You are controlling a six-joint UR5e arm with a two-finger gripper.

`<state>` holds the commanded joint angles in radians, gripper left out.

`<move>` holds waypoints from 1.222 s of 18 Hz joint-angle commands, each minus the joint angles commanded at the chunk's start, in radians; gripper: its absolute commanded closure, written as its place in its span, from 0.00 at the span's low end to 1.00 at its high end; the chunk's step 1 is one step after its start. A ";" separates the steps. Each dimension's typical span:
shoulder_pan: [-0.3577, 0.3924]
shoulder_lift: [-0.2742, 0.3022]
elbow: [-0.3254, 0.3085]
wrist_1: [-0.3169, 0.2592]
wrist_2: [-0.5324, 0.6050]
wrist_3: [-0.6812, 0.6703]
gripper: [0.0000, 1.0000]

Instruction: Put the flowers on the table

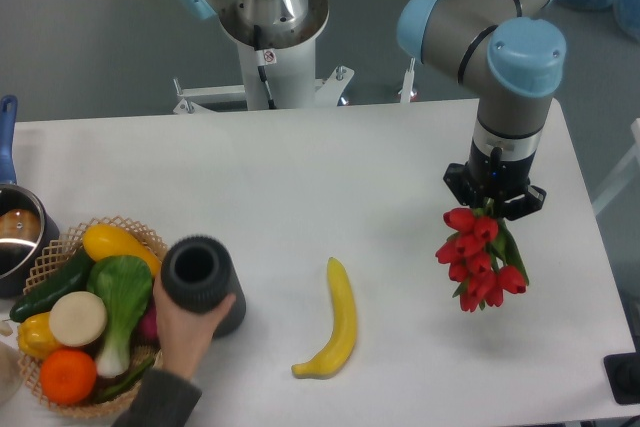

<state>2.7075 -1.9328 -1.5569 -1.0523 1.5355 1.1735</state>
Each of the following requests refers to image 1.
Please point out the pink red radish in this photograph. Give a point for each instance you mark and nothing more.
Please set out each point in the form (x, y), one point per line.
(147, 326)

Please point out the red tulip bouquet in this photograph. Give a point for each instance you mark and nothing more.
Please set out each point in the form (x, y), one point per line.
(482, 257)

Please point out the dark green cucumber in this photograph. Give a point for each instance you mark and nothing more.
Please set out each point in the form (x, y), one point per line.
(71, 277)

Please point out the woven wicker basket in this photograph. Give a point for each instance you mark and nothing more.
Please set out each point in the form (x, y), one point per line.
(54, 256)

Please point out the white round radish slice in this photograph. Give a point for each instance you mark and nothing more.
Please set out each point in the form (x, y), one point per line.
(78, 319)

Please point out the yellow squash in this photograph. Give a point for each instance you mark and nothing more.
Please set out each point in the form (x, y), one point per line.
(102, 241)

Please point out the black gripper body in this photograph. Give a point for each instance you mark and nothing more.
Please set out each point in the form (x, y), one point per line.
(497, 178)

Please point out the yellow banana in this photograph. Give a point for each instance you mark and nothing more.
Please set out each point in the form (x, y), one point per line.
(333, 356)

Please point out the yellow bell pepper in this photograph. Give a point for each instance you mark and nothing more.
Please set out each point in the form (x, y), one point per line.
(35, 337)

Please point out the black device table corner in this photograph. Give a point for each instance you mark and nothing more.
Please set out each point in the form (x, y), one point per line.
(623, 375)

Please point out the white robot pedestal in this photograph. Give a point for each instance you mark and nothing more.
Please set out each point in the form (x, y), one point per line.
(272, 79)

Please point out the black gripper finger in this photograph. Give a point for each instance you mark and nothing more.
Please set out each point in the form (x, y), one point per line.
(527, 203)
(463, 187)

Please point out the person's bare hand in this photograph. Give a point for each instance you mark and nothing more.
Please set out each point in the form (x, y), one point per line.
(185, 336)

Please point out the orange fruit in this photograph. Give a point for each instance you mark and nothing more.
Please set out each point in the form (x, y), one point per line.
(68, 376)

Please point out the dark grey ribbed vase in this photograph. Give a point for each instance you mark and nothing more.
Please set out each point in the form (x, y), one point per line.
(198, 273)

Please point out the grey sleeved forearm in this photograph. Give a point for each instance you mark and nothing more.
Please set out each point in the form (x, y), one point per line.
(164, 399)

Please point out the green bok choy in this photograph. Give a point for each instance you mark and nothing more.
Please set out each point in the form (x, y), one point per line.
(124, 285)

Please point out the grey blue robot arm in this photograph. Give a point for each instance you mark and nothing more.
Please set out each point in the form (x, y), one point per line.
(498, 49)

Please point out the green chili pepper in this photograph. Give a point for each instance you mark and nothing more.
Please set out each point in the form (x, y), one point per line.
(125, 384)

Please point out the dark pot blue handle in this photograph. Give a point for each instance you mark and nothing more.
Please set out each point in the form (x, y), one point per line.
(26, 227)

